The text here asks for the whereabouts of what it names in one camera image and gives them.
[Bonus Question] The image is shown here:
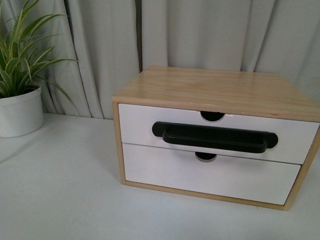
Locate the black drawer handle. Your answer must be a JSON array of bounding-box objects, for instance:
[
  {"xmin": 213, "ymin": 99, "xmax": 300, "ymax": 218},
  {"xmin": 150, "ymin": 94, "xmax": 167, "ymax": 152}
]
[{"xmin": 152, "ymin": 121, "xmax": 279, "ymax": 154}]

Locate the white drawer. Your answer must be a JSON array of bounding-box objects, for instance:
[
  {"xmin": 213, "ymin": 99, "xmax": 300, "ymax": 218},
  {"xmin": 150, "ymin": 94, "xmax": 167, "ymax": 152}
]
[
  {"xmin": 118, "ymin": 103, "xmax": 320, "ymax": 165},
  {"xmin": 123, "ymin": 143, "xmax": 300, "ymax": 205}
]

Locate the wooden two-drawer cabinet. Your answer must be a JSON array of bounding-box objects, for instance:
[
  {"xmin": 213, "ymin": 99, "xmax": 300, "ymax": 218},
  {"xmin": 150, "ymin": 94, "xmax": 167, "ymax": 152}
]
[{"xmin": 112, "ymin": 66, "xmax": 320, "ymax": 211}]

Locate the grey curtain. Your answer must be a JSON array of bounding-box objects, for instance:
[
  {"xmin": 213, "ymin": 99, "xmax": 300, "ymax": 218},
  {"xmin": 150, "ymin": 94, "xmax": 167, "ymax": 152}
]
[{"xmin": 31, "ymin": 0, "xmax": 320, "ymax": 119}]

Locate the white plant pot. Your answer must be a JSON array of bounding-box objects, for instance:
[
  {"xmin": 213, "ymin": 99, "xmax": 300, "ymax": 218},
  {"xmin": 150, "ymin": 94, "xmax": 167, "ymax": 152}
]
[{"xmin": 0, "ymin": 87, "xmax": 44, "ymax": 138}]

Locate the green striped potted plant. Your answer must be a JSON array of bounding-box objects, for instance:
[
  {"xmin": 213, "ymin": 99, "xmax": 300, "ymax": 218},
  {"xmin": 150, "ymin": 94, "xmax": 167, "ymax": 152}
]
[{"xmin": 0, "ymin": 0, "xmax": 75, "ymax": 104}]

